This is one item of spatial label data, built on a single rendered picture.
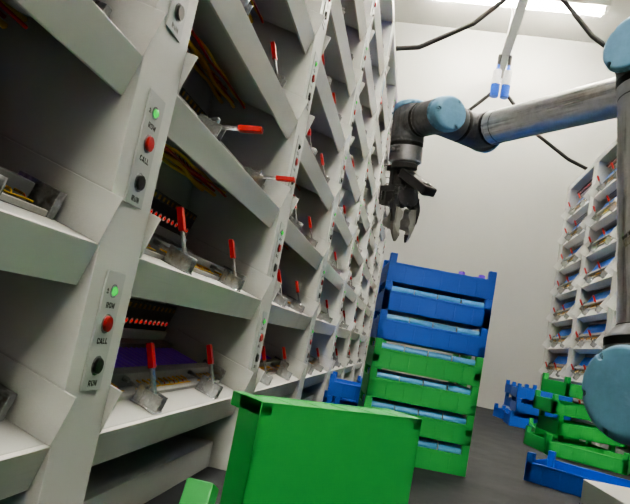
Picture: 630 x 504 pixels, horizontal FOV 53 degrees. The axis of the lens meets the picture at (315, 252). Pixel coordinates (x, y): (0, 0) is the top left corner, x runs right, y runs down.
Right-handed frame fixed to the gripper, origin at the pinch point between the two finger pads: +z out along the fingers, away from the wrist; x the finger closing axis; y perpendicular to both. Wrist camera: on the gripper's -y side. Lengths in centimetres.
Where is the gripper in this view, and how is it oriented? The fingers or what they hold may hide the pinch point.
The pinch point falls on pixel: (402, 237)
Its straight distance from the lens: 172.2
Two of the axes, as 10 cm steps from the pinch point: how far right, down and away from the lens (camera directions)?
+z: -1.1, 9.9, -0.3
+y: -5.6, -0.3, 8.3
